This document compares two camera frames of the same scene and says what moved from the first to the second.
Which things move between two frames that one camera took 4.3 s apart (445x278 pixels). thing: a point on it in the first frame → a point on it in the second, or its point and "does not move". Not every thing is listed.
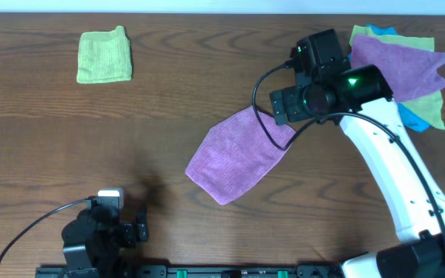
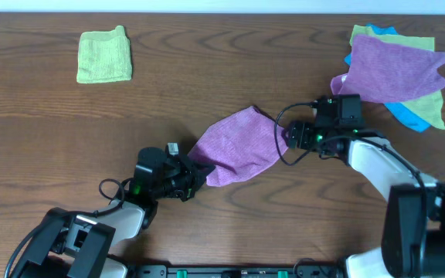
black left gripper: x=140 y=230 → x=191 y=179
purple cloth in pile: x=411 y=73 does not move
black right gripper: x=290 y=97 → x=303 y=142
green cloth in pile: x=430 y=109 does not move
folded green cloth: x=104 y=56 does not move
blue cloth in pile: x=412 y=121 does not move
